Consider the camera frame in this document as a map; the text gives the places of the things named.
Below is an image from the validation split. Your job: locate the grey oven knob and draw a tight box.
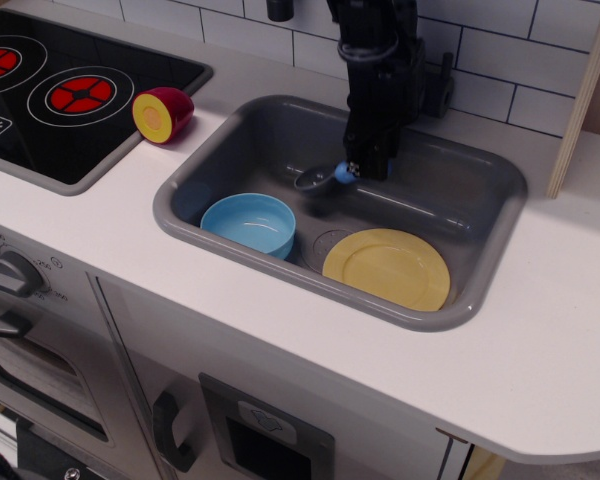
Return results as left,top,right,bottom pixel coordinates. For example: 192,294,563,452
0,251,45,298

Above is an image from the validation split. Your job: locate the light wooden side post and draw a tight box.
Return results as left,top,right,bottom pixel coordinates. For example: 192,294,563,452
545,23,600,199

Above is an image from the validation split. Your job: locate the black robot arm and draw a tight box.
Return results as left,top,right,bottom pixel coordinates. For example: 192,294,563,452
328,1,426,181

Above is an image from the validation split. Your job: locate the black toy stove top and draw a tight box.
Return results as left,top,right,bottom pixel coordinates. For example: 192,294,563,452
0,9,212,196

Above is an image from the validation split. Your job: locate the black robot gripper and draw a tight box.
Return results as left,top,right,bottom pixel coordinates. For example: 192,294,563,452
343,39,426,181

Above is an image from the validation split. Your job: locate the red yellow toy fruit half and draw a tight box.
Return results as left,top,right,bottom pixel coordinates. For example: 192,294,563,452
132,87,194,144

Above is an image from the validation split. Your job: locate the grey oven door handle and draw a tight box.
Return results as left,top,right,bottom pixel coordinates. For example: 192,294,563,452
0,312,32,338

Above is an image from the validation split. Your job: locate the dark grey faucet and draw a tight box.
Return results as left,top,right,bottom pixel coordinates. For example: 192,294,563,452
266,0,455,121

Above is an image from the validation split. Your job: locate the yellow plate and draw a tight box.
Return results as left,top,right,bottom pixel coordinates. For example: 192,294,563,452
322,228,451,312

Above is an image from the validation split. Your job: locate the oven door window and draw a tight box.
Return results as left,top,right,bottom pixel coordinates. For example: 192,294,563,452
0,337,108,442

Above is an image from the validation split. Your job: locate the grey sink basin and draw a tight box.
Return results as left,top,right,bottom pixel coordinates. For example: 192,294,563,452
153,96,527,332

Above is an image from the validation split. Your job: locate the blue handled grey spoon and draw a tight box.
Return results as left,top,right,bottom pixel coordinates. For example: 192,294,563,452
293,158,394,197

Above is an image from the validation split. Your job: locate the light blue bowl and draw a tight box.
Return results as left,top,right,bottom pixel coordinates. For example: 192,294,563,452
200,193,296,259

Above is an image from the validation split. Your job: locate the black cabinet door handle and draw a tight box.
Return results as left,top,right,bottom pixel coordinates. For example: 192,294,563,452
152,391,196,473

